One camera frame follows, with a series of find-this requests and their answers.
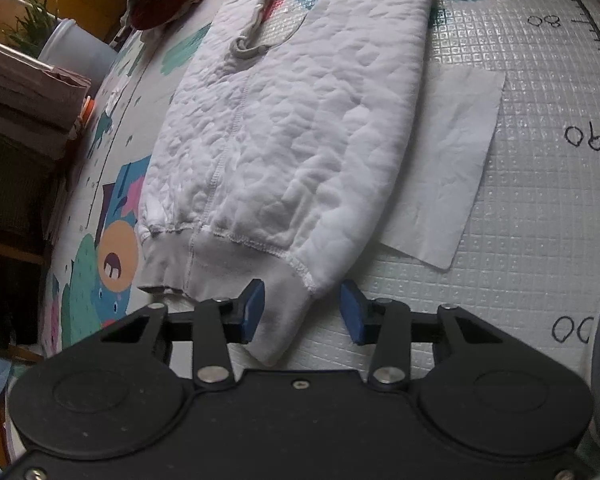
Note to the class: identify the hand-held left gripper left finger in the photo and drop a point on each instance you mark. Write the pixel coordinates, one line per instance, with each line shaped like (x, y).
(254, 306)

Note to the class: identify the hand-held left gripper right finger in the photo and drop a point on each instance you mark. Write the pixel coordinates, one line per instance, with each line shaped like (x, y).
(351, 310)

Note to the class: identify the white quilted sweatshirt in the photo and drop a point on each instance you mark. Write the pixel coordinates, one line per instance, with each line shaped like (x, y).
(300, 125)

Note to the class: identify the white paper sheet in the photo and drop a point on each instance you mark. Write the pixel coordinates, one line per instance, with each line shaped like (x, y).
(450, 170)

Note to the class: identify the printed play mat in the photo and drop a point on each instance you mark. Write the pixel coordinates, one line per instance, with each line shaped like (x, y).
(520, 170)

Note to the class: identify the wooden furniture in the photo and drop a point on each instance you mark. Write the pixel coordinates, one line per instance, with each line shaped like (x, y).
(10, 280)

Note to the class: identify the white plastic bucket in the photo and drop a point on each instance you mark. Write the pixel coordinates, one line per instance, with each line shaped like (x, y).
(75, 52)

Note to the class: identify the green potted plant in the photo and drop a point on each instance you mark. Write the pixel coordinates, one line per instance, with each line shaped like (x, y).
(32, 27)

